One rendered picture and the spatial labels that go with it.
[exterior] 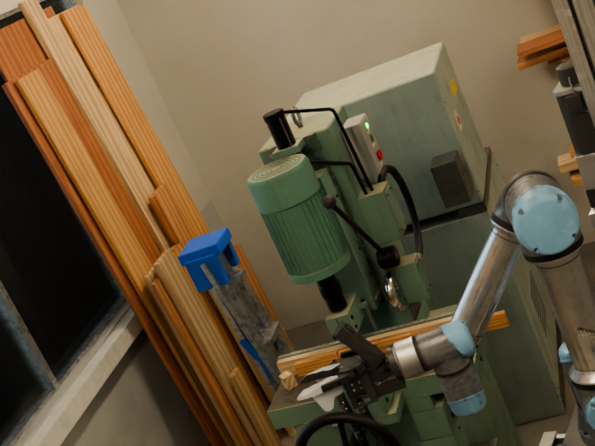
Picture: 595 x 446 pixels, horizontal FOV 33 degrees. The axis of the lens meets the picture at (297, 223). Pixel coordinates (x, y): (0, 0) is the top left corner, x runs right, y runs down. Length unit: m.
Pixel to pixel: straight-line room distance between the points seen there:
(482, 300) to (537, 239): 0.26
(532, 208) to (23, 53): 2.69
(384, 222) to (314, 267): 0.29
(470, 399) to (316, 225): 0.75
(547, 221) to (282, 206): 0.88
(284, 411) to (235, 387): 1.40
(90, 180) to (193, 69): 1.29
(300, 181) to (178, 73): 2.69
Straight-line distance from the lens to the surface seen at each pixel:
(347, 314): 2.68
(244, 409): 4.24
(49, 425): 3.58
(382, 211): 2.77
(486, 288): 2.06
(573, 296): 1.95
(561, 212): 1.86
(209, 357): 4.12
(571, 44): 2.05
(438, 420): 2.67
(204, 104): 5.17
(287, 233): 2.57
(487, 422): 3.04
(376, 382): 2.01
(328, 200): 2.46
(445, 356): 1.97
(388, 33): 4.87
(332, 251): 2.60
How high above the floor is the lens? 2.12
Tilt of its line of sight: 17 degrees down
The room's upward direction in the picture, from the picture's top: 24 degrees counter-clockwise
